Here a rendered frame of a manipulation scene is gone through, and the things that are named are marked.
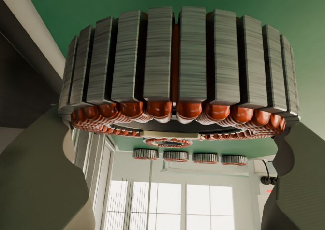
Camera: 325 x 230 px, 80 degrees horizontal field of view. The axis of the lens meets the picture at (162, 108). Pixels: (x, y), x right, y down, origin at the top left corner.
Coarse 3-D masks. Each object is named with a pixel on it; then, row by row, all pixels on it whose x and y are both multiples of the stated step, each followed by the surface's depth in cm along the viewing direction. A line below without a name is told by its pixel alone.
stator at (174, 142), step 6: (144, 138) 42; (150, 138) 40; (162, 138) 39; (174, 138) 39; (150, 144) 45; (156, 144) 45; (162, 144) 47; (168, 144) 47; (174, 144) 47; (180, 144) 45; (186, 144) 43
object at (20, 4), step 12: (12, 0) 14; (24, 0) 14; (12, 12) 15; (24, 12) 15; (36, 12) 14; (24, 24) 16; (36, 24) 16; (36, 36) 17; (48, 36) 17; (48, 48) 19; (48, 60) 21; (60, 60) 21; (60, 72) 23; (264, 156) 83
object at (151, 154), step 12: (132, 156) 80; (144, 156) 76; (156, 156) 79; (168, 156) 79; (180, 156) 78; (192, 156) 84; (204, 156) 80; (216, 156) 81; (228, 156) 82; (240, 156) 82
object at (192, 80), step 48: (96, 48) 6; (144, 48) 6; (192, 48) 5; (240, 48) 6; (288, 48) 7; (96, 96) 6; (144, 96) 5; (192, 96) 5; (240, 96) 6; (288, 96) 6
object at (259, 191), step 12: (252, 168) 93; (264, 168) 92; (252, 180) 92; (264, 180) 83; (276, 180) 83; (252, 192) 91; (264, 192) 84; (252, 204) 90; (264, 204) 86; (252, 216) 89
